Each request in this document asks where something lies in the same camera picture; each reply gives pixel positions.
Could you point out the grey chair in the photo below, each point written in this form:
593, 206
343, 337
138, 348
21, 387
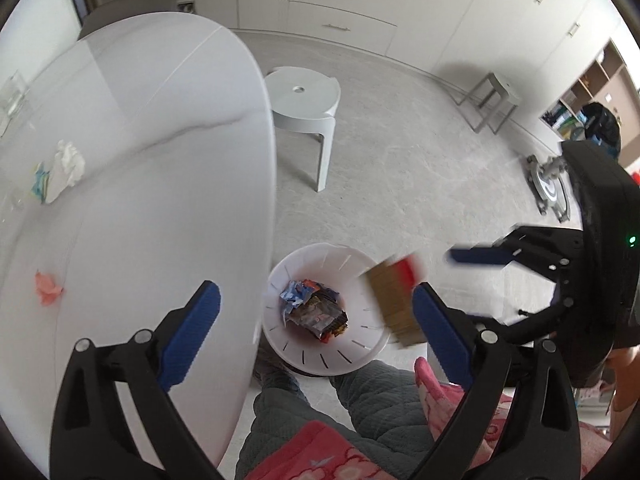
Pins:
135, 0

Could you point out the person's right forearm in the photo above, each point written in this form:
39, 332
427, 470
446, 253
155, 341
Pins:
625, 385

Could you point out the white trash bin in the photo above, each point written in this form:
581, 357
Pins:
350, 270

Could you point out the white crumpled tissue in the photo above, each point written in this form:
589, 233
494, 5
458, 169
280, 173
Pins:
67, 167

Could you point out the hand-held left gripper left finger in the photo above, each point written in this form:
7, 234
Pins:
192, 335

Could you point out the grey metal stool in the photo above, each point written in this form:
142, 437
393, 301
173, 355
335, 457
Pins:
500, 87

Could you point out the person's grey quilted pants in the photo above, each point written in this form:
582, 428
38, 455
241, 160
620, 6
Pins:
380, 400

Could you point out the grey white floor device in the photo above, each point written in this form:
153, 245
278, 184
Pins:
547, 187

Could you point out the blue white packet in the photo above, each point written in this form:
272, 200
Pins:
297, 292

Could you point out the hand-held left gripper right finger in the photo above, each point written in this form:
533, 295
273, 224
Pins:
445, 332

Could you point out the beige drawer cabinet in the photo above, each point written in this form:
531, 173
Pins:
350, 5

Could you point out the blue yellow paper scrap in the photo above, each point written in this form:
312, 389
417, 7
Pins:
40, 182

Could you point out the pink crumpled paper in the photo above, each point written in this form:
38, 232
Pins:
47, 287

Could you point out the brown cardboard box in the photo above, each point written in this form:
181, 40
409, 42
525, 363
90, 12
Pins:
395, 305

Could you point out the black bag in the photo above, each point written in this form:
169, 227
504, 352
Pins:
602, 125

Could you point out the dark brown snack packet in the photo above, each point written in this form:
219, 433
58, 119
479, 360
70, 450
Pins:
320, 317

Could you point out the clear glass cup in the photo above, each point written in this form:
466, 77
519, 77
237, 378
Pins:
12, 97

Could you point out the brown open shelf unit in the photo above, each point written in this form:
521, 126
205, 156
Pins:
595, 80

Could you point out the tall white cupboard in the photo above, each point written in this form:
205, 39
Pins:
515, 25

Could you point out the white plastic stool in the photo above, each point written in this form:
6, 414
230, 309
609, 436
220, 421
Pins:
300, 95

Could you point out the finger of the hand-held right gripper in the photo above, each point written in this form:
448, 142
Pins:
525, 329
480, 255

